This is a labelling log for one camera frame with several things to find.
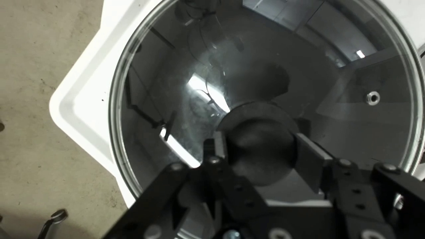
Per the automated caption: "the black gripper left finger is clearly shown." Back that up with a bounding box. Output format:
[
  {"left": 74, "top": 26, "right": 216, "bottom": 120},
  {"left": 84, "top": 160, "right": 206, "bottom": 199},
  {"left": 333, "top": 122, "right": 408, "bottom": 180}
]
[{"left": 103, "top": 131, "right": 269, "bottom": 239}]

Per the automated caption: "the glass lid with black knob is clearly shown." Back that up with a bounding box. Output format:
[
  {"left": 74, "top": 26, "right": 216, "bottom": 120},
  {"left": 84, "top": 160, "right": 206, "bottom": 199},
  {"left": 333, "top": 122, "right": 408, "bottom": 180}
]
[{"left": 107, "top": 0, "right": 425, "bottom": 203}]

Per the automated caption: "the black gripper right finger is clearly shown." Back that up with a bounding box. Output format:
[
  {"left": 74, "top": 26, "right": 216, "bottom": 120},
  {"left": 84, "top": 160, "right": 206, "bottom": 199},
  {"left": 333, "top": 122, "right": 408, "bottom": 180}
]
[{"left": 293, "top": 131, "right": 425, "bottom": 239}]

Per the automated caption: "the white plastic tray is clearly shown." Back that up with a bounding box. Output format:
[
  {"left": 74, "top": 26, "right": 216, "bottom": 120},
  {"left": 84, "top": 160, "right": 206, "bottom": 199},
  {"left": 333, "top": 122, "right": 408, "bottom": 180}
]
[{"left": 48, "top": 0, "right": 425, "bottom": 209}]

